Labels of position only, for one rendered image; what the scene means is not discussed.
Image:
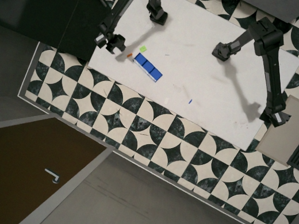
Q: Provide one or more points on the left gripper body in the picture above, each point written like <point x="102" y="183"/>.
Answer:
<point x="264" y="117"/>

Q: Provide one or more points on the blue rack of labelled bins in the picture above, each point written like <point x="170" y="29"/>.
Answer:
<point x="147" y="67"/>

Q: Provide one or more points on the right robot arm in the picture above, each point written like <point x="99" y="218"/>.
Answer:
<point x="108" y="24"/>

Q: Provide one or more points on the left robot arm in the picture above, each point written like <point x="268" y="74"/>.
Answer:
<point x="268" y="39"/>

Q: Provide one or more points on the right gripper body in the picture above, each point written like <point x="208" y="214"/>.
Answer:
<point x="109" y="47"/>

